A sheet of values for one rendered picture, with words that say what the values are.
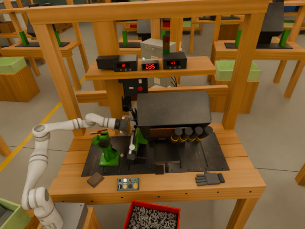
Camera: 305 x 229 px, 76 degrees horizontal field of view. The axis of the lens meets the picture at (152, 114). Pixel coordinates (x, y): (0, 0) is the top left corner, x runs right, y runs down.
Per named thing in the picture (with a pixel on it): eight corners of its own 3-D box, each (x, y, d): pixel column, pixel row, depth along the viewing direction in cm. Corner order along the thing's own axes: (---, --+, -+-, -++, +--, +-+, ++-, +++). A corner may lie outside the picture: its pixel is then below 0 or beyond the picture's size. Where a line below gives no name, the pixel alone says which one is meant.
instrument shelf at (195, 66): (215, 74, 136) (216, 69, 133) (86, 81, 137) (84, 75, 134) (207, 61, 156) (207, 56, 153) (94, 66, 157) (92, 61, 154)
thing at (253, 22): (233, 129, 182) (265, 13, 124) (74, 136, 184) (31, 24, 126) (230, 122, 189) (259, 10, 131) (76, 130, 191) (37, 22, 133)
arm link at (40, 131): (74, 114, 134) (76, 122, 140) (29, 125, 121) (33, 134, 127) (78, 122, 129) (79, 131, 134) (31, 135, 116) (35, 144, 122)
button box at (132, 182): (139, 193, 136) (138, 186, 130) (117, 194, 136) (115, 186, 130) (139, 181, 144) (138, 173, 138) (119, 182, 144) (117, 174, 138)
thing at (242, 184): (260, 198, 141) (267, 186, 132) (53, 206, 143) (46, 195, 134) (252, 181, 153) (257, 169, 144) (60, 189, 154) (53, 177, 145)
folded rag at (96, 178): (98, 173, 147) (97, 170, 145) (105, 178, 143) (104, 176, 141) (86, 182, 141) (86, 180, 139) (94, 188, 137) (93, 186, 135)
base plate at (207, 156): (229, 171, 145) (230, 170, 144) (81, 178, 146) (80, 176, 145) (214, 133, 179) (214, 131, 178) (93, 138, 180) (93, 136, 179)
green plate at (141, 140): (146, 150, 143) (152, 128, 131) (134, 149, 142) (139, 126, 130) (146, 139, 152) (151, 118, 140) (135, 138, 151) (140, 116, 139)
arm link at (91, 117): (108, 114, 139) (108, 121, 146) (86, 110, 137) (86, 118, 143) (107, 121, 134) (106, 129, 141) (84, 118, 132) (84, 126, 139)
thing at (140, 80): (148, 95, 146) (147, 77, 137) (125, 97, 146) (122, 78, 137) (148, 87, 156) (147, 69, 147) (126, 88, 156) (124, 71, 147)
